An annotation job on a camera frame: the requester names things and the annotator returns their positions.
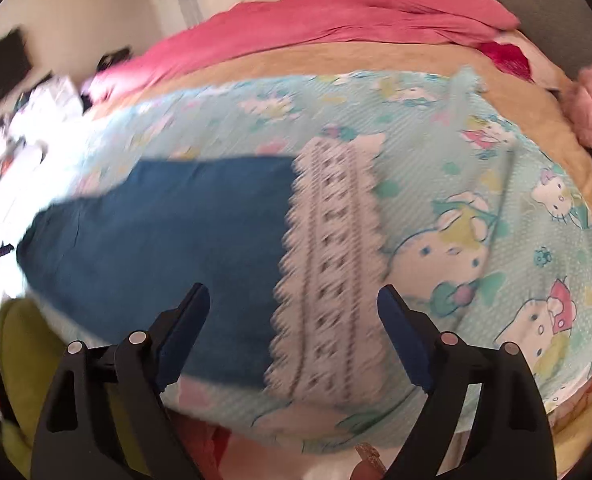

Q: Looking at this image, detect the black flat television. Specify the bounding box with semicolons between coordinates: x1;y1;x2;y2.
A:
0;27;32;97

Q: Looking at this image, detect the beige bed cover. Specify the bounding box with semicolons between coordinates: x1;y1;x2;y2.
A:
83;27;592;271

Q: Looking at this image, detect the person's right hand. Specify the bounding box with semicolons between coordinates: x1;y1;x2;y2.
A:
352;441;387;480

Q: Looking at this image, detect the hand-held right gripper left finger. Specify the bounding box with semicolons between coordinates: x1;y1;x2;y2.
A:
30;282;211;480

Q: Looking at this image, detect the cartoon cat printed sheet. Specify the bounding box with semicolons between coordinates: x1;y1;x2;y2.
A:
40;67;592;461

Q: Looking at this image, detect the white drawer cabinet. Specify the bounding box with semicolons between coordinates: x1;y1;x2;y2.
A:
6;74;87;128

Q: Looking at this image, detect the grey pillow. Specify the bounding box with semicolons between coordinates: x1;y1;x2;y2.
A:
446;0;592;81

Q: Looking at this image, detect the black bag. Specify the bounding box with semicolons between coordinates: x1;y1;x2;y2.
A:
97;47;132;72

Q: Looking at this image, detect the red patterned cloth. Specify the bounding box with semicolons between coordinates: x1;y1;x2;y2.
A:
477;40;535;84

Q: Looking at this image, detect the pink fleece duvet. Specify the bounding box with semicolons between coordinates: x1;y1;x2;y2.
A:
80;0;523;107

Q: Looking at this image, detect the blue denim garment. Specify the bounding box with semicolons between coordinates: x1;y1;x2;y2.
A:
16;135;393;407

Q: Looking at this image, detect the yellow-green cloth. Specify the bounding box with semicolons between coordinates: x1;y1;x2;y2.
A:
0;297;144;480

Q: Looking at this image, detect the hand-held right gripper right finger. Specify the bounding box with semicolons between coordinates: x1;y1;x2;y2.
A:
377;284;558;480

